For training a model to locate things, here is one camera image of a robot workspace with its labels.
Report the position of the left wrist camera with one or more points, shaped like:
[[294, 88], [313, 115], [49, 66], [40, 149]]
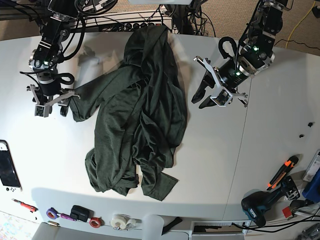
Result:
[[223, 98]]

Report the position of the red screwdriver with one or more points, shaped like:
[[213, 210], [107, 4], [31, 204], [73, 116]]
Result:
[[31, 208]]

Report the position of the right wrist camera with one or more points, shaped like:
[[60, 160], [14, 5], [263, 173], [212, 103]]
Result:
[[42, 111]]

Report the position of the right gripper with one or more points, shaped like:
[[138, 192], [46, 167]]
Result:
[[48, 95]]

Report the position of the teal black power drill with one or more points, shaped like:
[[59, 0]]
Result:
[[256, 204]]

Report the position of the purple tape roll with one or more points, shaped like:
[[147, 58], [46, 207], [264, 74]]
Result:
[[52, 213]]

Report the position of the black power strip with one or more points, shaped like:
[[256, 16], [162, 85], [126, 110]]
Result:
[[125, 26]]

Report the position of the orange black utility knife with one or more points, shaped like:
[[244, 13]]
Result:
[[282, 172]]

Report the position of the red square tag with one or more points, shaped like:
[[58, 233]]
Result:
[[288, 212]]

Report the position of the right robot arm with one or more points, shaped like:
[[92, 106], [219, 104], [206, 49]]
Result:
[[44, 61]]

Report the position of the dark green t-shirt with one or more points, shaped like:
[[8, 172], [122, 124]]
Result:
[[141, 118]]

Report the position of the white handheld game console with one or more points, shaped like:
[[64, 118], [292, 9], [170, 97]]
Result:
[[8, 174]]

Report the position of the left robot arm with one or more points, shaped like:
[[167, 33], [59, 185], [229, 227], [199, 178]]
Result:
[[246, 58]]

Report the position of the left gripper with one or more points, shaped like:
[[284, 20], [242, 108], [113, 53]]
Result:
[[228, 77]]

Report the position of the black action camera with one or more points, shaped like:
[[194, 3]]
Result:
[[80, 213]]

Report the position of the blue box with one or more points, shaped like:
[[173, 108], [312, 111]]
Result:
[[312, 188]]

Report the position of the red tape roll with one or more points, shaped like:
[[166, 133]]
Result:
[[95, 222]]

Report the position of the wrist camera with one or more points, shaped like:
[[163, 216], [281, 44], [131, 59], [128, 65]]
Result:
[[42, 111], [223, 98]]

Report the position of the white tape dispenser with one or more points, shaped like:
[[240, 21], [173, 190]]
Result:
[[122, 222]]

